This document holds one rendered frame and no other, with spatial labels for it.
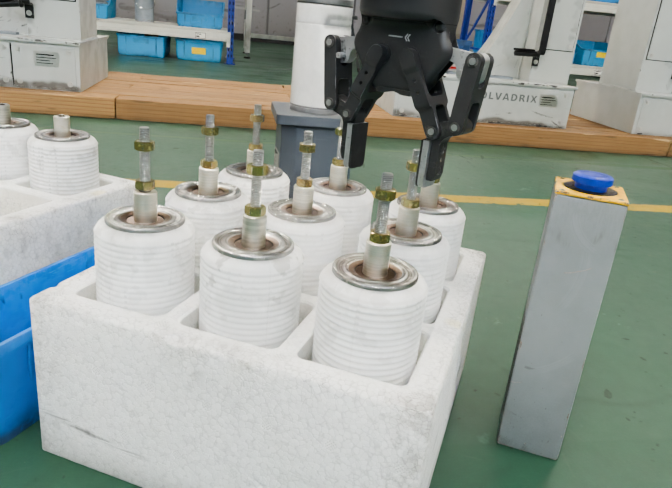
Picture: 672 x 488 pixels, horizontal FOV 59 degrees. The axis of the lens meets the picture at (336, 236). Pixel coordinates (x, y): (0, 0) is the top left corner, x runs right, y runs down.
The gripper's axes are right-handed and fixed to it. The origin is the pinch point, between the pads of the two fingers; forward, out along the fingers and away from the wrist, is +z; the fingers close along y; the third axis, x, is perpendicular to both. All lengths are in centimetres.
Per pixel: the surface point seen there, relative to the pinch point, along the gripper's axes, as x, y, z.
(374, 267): 1.0, -0.5, 9.1
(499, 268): -73, 12, 35
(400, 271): -1.5, -1.7, 9.8
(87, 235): -5, 51, 23
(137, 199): 7.7, 22.4, 7.7
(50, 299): 15.0, 26.0, 17.1
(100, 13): -250, 410, 6
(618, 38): -283, 43, -13
